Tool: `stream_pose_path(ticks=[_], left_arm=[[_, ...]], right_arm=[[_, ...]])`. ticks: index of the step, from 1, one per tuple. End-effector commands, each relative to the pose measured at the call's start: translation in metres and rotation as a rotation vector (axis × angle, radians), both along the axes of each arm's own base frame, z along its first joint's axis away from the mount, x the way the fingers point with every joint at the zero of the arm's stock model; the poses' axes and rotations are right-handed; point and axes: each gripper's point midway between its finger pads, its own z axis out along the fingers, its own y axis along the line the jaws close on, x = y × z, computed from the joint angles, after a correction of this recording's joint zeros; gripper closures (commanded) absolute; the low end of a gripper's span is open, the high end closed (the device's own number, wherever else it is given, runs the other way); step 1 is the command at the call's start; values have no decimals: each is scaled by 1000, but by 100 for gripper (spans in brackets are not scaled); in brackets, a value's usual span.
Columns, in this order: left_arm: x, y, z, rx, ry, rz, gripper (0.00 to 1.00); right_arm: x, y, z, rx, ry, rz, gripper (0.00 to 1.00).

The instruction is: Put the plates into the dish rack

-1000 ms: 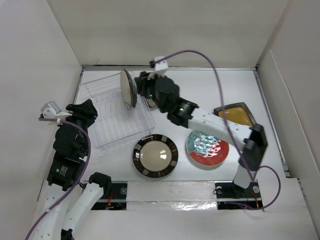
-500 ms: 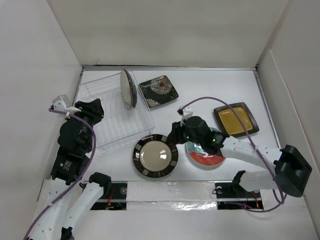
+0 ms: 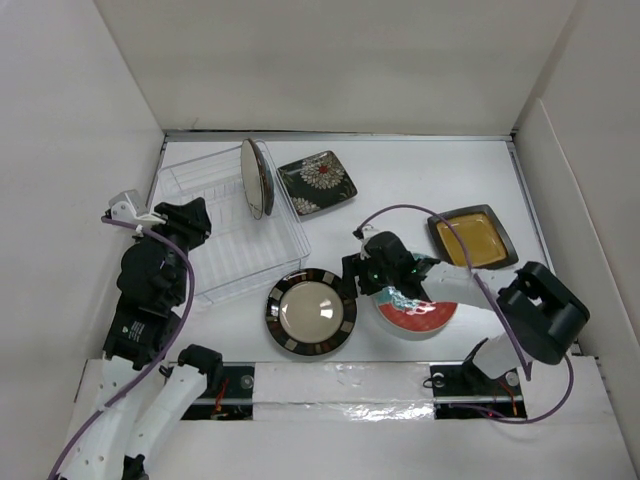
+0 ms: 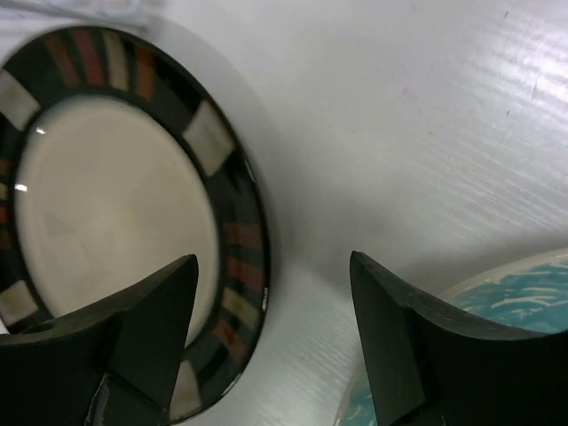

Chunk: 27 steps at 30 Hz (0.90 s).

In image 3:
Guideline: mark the round plate black checkered rim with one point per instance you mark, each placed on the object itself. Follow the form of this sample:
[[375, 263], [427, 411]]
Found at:
[[308, 314]]

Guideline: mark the black square floral plate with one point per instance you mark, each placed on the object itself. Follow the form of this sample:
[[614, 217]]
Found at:
[[317, 182]]

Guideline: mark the clear plastic dish rack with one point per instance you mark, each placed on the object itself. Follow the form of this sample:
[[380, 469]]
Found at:
[[242, 253]]

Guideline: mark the red teal round plate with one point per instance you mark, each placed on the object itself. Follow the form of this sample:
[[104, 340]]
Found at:
[[411, 319]]

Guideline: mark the aluminium frame rail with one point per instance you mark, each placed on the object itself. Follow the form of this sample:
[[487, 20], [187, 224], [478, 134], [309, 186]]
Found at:
[[178, 135]]

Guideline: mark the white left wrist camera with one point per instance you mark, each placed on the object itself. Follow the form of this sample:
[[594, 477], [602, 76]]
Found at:
[[129, 207]]

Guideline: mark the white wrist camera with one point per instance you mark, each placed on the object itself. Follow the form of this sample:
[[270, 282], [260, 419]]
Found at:
[[365, 233], [129, 207]]

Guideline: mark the blue round plate brown rim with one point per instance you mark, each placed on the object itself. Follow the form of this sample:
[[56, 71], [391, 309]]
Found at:
[[268, 186]]

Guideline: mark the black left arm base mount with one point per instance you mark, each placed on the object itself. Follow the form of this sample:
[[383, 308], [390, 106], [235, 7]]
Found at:
[[232, 400]]

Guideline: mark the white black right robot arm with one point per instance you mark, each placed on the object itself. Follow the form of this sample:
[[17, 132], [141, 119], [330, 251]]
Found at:
[[540, 316]]

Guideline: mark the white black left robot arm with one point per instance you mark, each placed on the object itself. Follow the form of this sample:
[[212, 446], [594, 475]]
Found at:
[[140, 400]]

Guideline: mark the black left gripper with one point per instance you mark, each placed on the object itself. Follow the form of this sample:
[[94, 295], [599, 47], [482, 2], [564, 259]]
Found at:
[[191, 218]]

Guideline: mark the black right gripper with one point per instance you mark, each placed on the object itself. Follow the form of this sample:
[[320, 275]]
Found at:
[[351, 264]]

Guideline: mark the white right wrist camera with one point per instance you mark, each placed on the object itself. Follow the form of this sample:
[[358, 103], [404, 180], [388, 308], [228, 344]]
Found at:
[[365, 233]]

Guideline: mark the square yellow plate dark rim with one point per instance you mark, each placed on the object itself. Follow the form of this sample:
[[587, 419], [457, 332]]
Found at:
[[481, 231]]

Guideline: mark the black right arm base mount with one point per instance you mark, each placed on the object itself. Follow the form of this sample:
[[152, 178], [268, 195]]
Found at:
[[461, 395]]

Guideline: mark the cream round plate tree design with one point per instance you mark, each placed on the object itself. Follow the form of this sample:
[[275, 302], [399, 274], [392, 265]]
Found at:
[[254, 179]]

